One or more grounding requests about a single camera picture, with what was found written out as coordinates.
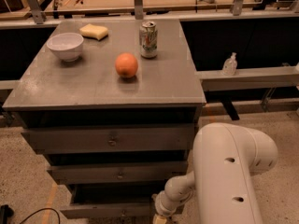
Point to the yellow sponge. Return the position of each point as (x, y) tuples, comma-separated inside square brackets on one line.
[(94, 31)]

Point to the grey bottom drawer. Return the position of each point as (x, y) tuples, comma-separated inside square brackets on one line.
[(112, 200)]

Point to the white bowl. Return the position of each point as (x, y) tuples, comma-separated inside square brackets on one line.
[(66, 46)]

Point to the grey drawer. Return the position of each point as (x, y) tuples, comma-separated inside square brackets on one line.
[(109, 139), (112, 200), (116, 172)]

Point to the grey top drawer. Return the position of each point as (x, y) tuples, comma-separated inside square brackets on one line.
[(109, 139)]

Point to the grey middle drawer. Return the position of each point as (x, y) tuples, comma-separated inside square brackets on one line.
[(116, 172)]

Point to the grey drawer cabinet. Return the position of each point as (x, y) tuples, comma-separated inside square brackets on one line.
[(88, 92)]

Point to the soda can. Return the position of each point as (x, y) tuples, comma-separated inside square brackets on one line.
[(148, 35)]

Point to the orange fruit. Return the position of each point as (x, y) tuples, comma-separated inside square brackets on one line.
[(126, 65)]

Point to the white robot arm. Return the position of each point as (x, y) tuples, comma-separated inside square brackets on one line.
[(225, 157)]

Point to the black floor device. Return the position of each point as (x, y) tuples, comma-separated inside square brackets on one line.
[(5, 213)]

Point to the clear sanitizer bottle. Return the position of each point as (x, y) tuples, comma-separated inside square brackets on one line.
[(230, 65)]

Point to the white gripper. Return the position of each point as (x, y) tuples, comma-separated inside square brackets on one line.
[(161, 206)]

